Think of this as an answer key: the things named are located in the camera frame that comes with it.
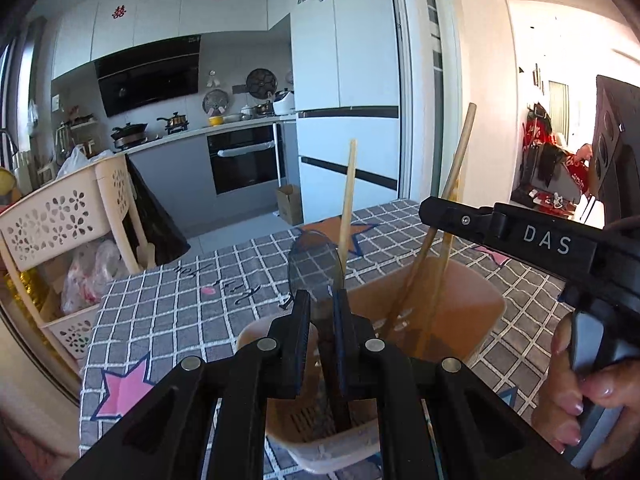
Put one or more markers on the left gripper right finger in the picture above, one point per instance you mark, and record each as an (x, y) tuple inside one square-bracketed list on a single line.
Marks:
[(370, 368)]

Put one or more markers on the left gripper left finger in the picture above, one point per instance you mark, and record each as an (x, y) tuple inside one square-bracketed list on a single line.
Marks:
[(269, 368)]

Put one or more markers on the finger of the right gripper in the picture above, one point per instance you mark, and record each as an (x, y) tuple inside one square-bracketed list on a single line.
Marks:
[(463, 221)]

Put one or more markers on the wooden chopstick horizontal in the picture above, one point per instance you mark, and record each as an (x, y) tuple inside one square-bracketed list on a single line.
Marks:
[(425, 318), (449, 193)]

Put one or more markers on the white plastic utensil holder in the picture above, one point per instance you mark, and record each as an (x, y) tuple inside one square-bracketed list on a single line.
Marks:
[(468, 309)]

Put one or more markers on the dark spoon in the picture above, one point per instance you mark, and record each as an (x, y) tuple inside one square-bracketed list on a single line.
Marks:
[(315, 266)]

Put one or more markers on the blue patterned chopstick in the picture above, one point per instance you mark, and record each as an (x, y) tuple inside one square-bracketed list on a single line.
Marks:
[(346, 218)]

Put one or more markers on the black kitchen faucet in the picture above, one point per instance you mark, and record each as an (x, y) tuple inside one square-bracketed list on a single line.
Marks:
[(8, 148)]

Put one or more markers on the person right hand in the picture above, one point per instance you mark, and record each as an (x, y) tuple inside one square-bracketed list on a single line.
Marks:
[(561, 400)]

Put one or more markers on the red clothes rack items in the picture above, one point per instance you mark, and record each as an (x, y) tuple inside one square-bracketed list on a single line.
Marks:
[(551, 179)]

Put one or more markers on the grey checkered tablecloth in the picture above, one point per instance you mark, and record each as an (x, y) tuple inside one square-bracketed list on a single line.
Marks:
[(433, 419)]

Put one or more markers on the cardboard box on floor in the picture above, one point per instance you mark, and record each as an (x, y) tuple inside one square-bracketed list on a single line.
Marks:
[(290, 204)]

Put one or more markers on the plastic bag in rack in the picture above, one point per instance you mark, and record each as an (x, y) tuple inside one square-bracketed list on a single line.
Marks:
[(94, 266)]

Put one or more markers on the black built-in oven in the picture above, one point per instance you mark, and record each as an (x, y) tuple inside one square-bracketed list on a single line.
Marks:
[(245, 157)]

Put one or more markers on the white perforated storage rack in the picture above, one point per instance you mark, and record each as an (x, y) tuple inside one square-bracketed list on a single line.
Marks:
[(64, 214)]

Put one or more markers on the white refrigerator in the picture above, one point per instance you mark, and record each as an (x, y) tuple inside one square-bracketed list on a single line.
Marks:
[(346, 86)]

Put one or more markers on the yellow bowl on counter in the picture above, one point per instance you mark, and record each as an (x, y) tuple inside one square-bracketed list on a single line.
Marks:
[(215, 120)]

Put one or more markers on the black multi-hole frying pan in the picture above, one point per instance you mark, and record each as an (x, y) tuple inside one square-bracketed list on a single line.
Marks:
[(260, 83)]

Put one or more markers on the brass pot on stove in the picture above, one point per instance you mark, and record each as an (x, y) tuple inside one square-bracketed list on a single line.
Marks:
[(175, 123)]

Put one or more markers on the black wok on stove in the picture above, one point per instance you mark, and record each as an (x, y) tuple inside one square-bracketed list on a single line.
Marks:
[(128, 135)]

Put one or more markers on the black range hood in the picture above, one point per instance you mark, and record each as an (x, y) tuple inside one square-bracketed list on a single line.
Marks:
[(150, 73)]

